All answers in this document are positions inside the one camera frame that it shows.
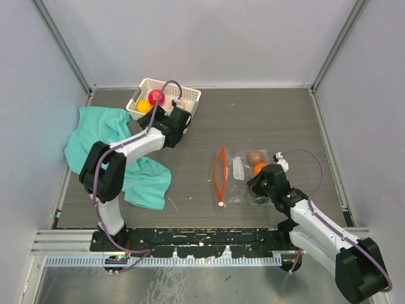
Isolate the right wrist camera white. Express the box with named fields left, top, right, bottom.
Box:
left=273, top=152, right=289, bottom=173

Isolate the dark green fake avocado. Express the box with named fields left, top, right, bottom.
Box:
left=256, top=196, right=270, bottom=205

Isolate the grey slotted cable duct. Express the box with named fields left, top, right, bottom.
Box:
left=44, top=254, right=282, bottom=268

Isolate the red fake apple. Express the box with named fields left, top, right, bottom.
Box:
left=148, top=89, right=166, bottom=106

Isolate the yellow fake lemon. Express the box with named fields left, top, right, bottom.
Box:
left=136, top=99, right=153, bottom=114

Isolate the orange fake orange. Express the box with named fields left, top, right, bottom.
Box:
left=252, top=162, right=268, bottom=177

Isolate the clear zip bag orange seal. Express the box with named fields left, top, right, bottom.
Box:
left=211, top=146, right=271, bottom=209

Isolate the white perforated plastic basket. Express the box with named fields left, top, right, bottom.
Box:
left=126, top=78, right=201, bottom=120

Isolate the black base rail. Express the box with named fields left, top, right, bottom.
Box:
left=90, top=227, right=304, bottom=258

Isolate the teal cloth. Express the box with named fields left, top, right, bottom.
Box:
left=64, top=106, right=171, bottom=210

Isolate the brown fake kiwi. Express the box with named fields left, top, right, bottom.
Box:
left=247, top=151, right=265, bottom=166

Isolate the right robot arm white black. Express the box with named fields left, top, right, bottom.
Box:
left=247, top=163, right=392, bottom=303

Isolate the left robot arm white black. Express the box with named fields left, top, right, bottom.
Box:
left=79, top=106, right=192, bottom=251

